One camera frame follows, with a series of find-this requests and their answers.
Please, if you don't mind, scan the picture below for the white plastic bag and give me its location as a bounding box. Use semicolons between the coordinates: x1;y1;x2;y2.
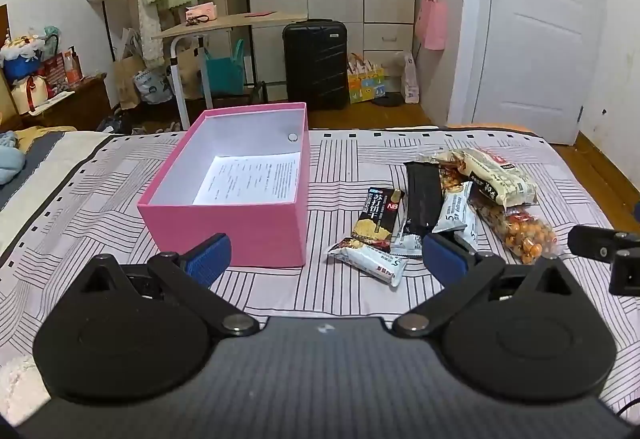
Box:
402;51;420;104

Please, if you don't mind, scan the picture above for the long black snack packet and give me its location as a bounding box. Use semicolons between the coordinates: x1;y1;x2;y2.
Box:
392;161;446;259

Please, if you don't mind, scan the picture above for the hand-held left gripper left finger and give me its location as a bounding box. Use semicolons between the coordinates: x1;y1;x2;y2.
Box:
75;233;261;337

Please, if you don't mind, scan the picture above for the pink cardboard box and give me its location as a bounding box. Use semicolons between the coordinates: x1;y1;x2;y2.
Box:
137;102;310;268

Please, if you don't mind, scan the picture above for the black and yellow cracker packet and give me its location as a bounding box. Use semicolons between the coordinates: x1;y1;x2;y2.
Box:
351;187;406;254

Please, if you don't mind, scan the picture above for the pump bottle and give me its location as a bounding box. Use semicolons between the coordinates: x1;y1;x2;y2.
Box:
62;46;83;84

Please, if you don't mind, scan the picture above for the white bag with red ribbon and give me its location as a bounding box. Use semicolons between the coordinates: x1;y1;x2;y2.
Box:
10;75;53;114

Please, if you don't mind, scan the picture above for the teal bag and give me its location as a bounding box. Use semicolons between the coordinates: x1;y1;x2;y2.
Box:
205;39;246;94

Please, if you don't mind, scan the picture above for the clear bag of coated peanuts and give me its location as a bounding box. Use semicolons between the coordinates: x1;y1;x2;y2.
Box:
470;196;558;266
417;150;468;194

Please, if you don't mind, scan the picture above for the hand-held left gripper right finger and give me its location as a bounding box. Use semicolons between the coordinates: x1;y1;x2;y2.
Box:
392;233;578;337

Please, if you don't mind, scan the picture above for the colourful gift bag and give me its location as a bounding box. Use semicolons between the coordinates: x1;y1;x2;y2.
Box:
347;53;388;104

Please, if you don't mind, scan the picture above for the striped bedsheet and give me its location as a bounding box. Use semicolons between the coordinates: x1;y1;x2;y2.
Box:
0;129;640;420

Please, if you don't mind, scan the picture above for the brown paper bag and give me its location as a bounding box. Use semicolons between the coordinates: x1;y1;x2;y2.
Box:
111;29;148;110

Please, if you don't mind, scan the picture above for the printed paper sheet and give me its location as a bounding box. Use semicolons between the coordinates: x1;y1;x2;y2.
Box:
192;151;302;206

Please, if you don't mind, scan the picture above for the red box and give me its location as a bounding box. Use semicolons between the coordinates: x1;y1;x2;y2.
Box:
42;51;83;87

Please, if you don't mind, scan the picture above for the beige snack packet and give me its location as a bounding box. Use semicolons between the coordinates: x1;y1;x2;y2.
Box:
457;148;538;208

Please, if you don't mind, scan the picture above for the dark wooden nightstand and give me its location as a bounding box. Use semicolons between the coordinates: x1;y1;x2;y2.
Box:
20;74;113;132

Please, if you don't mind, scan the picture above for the white and blue printed bag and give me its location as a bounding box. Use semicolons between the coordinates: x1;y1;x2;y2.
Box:
132;68;173;104

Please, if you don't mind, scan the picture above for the pink gift bag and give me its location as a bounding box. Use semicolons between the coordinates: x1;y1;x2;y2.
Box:
415;0;447;51

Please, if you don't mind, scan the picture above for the pink tissue pack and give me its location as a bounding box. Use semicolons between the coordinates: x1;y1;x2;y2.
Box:
185;3;219;22

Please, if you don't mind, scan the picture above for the wooden folding table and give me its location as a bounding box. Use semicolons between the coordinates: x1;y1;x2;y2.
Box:
152;11;308;130

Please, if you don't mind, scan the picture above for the black suitcase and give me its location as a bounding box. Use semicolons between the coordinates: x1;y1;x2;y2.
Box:
282;19;349;112

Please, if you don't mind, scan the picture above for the light blue cloth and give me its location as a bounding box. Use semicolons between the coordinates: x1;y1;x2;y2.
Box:
0;131;26;184

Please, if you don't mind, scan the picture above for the white door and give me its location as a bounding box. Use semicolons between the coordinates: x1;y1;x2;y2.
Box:
472;0;608;144

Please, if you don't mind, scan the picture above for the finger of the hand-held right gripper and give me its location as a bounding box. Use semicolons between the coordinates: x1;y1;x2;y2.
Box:
609;248;640;296
567;225;640;265

